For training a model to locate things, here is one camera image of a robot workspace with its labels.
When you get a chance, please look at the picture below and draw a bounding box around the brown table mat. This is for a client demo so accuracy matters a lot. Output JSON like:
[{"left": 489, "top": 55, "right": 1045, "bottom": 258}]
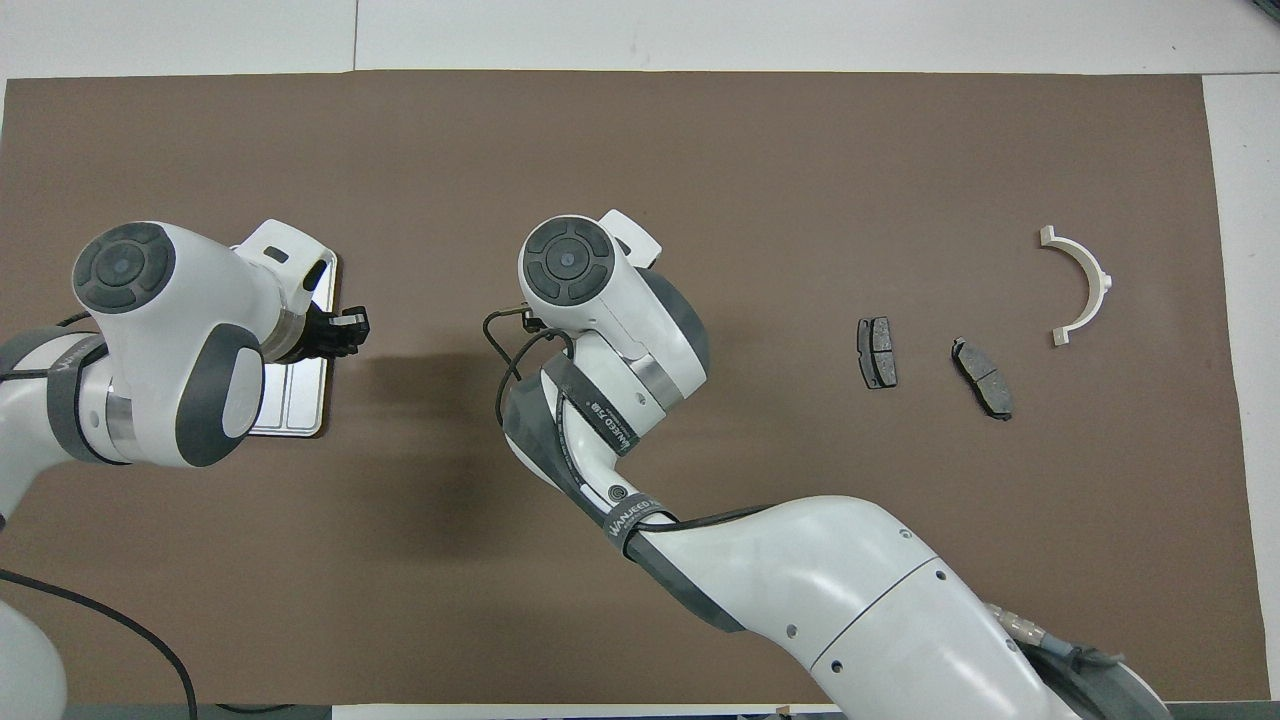
[{"left": 0, "top": 70, "right": 1271, "bottom": 706}]

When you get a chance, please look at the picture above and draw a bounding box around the silver metal tray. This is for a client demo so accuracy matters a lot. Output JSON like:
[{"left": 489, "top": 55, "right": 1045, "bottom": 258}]
[{"left": 235, "top": 248, "right": 339, "bottom": 438}]

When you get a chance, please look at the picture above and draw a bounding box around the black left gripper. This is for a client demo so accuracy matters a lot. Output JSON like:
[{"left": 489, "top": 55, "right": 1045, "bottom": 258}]
[{"left": 293, "top": 298, "right": 372, "bottom": 364}]

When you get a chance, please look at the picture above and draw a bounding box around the rectangular grey brake pad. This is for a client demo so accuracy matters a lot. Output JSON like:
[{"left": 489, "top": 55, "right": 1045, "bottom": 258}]
[{"left": 856, "top": 316, "right": 899, "bottom": 390}]

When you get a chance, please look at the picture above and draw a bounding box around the white semicircular bracket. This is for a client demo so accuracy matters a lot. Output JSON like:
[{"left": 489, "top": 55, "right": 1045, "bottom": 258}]
[{"left": 1038, "top": 226, "right": 1113, "bottom": 348}]

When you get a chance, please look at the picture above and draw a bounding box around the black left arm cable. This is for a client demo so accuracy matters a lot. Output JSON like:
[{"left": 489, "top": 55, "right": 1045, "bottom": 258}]
[{"left": 0, "top": 310, "right": 198, "bottom": 720}]

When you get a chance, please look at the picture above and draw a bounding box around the curved grey brake pad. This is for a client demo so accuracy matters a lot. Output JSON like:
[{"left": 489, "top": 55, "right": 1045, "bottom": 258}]
[{"left": 950, "top": 337, "right": 1015, "bottom": 422}]

